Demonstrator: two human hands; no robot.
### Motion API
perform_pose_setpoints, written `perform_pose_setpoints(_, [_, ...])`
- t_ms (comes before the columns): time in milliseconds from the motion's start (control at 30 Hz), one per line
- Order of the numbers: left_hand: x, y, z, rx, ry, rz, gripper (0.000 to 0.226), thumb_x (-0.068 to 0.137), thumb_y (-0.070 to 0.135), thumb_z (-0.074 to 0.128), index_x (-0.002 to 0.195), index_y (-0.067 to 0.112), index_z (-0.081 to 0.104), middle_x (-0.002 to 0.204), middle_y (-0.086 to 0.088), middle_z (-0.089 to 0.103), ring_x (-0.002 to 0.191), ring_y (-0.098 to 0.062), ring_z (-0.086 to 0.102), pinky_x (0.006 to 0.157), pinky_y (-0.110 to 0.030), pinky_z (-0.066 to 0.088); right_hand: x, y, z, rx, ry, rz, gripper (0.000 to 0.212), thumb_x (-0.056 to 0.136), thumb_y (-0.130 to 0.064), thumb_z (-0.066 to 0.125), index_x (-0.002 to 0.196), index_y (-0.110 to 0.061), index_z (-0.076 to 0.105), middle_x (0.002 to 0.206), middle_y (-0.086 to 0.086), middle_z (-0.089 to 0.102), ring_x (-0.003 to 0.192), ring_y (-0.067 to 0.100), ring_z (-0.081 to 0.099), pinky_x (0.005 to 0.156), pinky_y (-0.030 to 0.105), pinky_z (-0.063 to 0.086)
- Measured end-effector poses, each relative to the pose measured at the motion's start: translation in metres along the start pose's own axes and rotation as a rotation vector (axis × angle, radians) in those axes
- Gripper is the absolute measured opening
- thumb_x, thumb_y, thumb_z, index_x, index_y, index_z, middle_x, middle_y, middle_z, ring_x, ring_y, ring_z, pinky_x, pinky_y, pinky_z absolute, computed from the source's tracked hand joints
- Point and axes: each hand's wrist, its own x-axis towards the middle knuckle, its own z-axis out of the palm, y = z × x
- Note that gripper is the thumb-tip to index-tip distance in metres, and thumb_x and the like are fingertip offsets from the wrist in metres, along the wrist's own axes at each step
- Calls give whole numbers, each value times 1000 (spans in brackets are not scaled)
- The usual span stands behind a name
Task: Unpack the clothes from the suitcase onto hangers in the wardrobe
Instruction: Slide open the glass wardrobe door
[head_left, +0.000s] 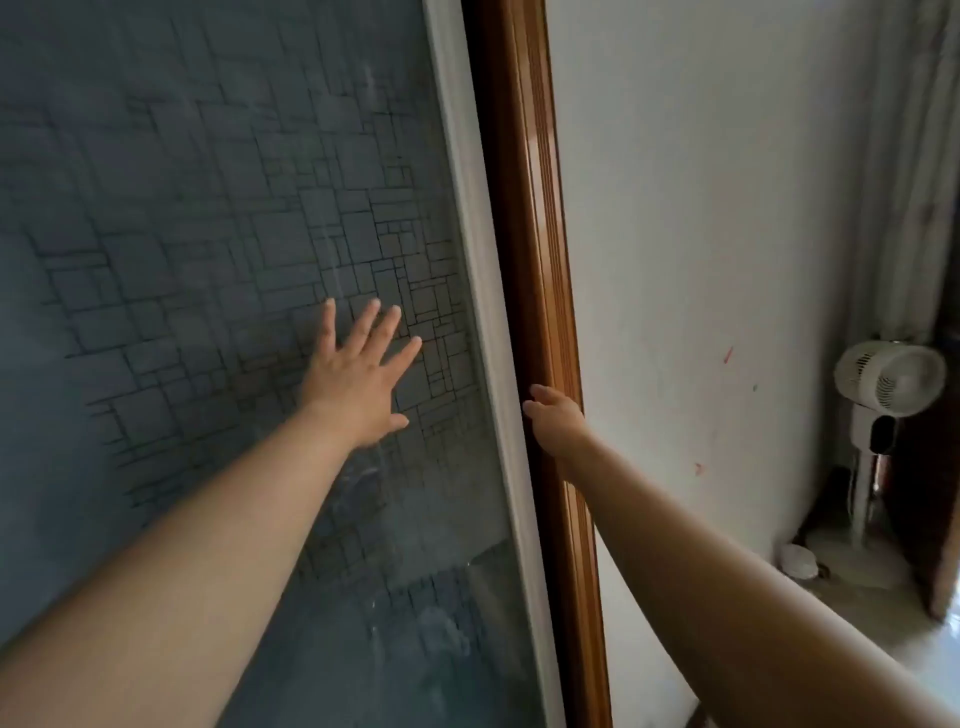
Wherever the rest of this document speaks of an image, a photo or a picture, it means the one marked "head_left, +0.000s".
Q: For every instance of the frosted glass sliding door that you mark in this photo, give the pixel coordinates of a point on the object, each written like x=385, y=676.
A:
x=187, y=187

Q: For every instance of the pale curtain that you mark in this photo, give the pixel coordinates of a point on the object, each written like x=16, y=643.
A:
x=907, y=187

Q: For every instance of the small white jar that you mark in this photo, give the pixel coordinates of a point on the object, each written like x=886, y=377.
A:
x=796, y=561

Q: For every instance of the person's left hand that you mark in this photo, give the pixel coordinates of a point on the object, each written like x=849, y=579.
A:
x=352, y=390

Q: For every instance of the dark brown room door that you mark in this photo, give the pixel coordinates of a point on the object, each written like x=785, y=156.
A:
x=930, y=525

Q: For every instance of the person's left forearm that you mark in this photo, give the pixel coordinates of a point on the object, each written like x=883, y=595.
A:
x=187, y=585

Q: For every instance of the white standing fan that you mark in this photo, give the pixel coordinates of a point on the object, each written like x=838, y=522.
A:
x=889, y=375

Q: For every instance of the person's right hand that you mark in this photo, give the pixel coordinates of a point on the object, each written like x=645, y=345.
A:
x=559, y=424

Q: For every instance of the person's right forearm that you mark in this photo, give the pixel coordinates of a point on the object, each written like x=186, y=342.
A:
x=712, y=600

